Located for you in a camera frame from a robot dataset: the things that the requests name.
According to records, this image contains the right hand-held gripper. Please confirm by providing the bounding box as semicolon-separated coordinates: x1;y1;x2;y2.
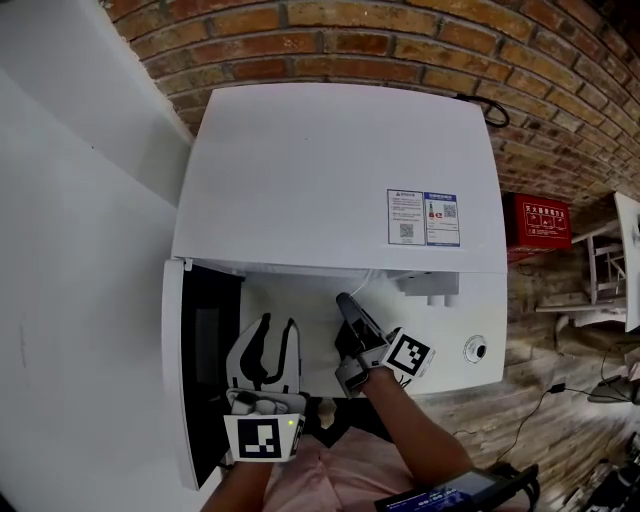
333;291;437;399

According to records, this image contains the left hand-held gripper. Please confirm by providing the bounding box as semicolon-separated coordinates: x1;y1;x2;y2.
223;313;309;464

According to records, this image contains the white microwave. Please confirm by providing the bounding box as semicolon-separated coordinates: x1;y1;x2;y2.
171;82;510;399

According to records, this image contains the person's left forearm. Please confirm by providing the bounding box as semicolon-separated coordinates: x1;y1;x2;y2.
199;458;275;512

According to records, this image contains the person's right forearm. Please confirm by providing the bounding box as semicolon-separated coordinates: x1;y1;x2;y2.
359;368;477;497

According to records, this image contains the white microwave door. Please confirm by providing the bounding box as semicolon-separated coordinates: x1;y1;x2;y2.
160;257;242;492

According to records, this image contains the white warning sticker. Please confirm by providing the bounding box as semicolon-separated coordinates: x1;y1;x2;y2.
385;188;427;247

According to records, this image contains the person's pink clothing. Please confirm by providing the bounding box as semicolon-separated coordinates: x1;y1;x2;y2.
261;428;417;512

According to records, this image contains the blue bordered sticker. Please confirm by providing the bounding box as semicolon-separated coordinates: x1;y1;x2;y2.
423;190;461;249

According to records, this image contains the black device with screen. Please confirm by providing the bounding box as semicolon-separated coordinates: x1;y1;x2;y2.
373;463;542;512

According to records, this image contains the red fire extinguisher box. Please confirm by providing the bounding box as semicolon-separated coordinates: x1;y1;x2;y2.
503;191;574;265

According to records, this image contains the white wooden chair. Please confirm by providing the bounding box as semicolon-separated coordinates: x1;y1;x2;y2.
533;219;632;327

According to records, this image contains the white table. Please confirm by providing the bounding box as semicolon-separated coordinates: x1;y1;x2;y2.
613;191;640;334

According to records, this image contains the black floor cable with adapter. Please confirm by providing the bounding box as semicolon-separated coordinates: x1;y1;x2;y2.
452;382;569;474

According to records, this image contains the black wall cable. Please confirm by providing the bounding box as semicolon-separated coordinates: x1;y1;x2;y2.
455;92;512;129

